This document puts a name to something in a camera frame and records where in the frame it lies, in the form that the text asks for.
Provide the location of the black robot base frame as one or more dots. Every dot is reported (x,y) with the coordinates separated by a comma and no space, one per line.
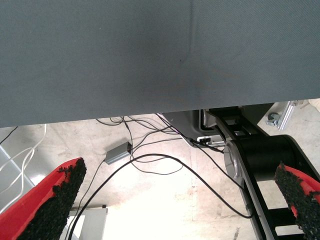
(265,155)

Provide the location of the grey caster wheel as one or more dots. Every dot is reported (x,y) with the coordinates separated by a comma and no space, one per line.
(272,118)

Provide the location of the dark grey table cloth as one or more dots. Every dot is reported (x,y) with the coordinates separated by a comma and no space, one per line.
(150,50)

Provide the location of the short aluminium profile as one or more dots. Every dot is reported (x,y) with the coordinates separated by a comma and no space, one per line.
(287,115)

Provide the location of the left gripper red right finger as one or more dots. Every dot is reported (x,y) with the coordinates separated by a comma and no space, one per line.
(302,205)

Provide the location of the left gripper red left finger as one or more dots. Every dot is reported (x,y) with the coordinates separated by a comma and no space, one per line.
(37,207)

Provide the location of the white metal box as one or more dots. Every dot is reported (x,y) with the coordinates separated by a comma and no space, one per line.
(92,225)

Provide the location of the grey power adapter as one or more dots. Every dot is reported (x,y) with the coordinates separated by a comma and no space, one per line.
(117,153)

